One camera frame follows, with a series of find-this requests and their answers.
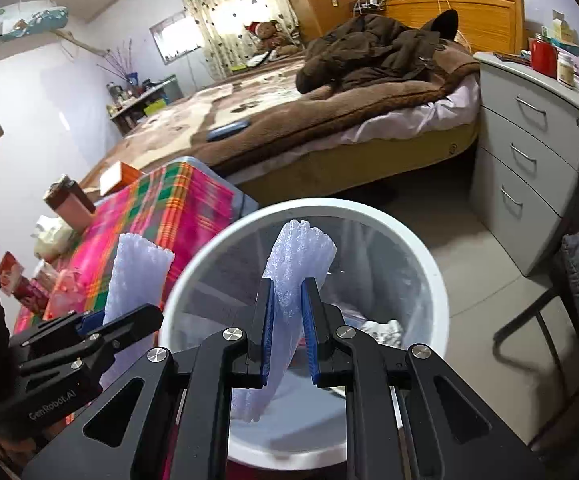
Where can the grey drawer nightstand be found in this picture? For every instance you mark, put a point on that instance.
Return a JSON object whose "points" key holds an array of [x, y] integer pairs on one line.
{"points": [[527, 162]]}

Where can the green patterned tissue pack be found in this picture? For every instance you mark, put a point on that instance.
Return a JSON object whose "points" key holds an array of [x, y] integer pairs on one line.
{"points": [[52, 238]]}

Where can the plaid pink green tablecloth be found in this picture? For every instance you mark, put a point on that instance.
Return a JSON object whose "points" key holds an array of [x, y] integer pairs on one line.
{"points": [[179, 207]]}

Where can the small white labelled bottle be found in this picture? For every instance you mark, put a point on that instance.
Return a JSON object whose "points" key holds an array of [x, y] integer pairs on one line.
{"points": [[46, 275]]}

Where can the crumpled paper trash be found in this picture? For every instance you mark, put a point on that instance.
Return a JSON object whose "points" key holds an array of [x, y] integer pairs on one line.
{"points": [[388, 334]]}

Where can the brown patterned bed blanket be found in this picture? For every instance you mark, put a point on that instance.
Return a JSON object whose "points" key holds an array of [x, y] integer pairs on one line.
{"points": [[280, 117]]}

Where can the brown teddy bear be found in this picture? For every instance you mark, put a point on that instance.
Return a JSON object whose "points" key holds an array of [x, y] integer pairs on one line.
{"points": [[270, 39]]}

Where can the wall air conditioner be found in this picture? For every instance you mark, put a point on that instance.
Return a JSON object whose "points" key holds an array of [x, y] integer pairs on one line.
{"points": [[27, 18]]}

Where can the dark brown padded jacket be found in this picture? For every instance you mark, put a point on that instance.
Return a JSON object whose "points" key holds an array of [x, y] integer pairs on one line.
{"points": [[370, 49]]}

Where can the orange white cardboard box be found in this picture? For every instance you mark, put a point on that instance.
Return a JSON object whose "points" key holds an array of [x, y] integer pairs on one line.
{"points": [[117, 177]]}

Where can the white foam net sleeve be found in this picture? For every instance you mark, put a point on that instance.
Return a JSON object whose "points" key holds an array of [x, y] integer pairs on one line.
{"points": [[300, 251]]}

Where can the orange wooden headboard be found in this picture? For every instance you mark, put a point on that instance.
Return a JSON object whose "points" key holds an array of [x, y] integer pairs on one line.
{"points": [[484, 25]]}

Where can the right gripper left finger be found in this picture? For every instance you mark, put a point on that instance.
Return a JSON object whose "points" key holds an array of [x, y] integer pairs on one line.
{"points": [[251, 370]]}

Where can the dark blue phone case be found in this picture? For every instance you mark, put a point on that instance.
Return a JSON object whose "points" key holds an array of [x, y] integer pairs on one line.
{"points": [[228, 130]]}

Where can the red white milk carton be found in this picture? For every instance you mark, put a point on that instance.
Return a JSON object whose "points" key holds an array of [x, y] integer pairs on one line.
{"points": [[11, 271]]}

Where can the vase with dry branches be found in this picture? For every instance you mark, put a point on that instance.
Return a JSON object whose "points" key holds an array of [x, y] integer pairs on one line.
{"points": [[119, 62]]}

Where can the clear plastic jelly cup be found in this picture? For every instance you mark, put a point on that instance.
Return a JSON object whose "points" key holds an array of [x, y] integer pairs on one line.
{"points": [[68, 293]]}

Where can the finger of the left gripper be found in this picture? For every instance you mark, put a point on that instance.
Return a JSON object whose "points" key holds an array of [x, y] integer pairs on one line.
{"points": [[105, 340], [54, 335]]}

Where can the cluttered side desk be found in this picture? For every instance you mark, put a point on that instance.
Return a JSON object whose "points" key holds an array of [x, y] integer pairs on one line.
{"points": [[156, 97]]}

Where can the pink brown lidded mug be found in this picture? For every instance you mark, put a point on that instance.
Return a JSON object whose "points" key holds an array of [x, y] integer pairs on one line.
{"points": [[67, 199]]}

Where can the red jar on nightstand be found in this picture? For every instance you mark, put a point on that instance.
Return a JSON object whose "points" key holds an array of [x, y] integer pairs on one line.
{"points": [[543, 56]]}

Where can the white pill bottle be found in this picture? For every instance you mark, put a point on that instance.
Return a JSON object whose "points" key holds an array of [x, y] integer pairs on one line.
{"points": [[566, 69]]}

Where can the heart patterned curtain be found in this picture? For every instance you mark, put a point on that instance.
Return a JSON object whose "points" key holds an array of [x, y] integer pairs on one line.
{"points": [[223, 25]]}

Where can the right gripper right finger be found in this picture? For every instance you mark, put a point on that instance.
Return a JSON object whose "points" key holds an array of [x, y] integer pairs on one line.
{"points": [[327, 362]]}

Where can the yellow bed base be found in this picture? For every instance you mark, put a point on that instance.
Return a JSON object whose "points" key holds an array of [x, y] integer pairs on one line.
{"points": [[382, 147]]}

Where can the small wall window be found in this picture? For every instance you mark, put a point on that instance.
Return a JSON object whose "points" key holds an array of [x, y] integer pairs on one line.
{"points": [[176, 36]]}

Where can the red drink can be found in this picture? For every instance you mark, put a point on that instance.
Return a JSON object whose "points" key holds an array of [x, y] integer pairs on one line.
{"points": [[32, 297]]}

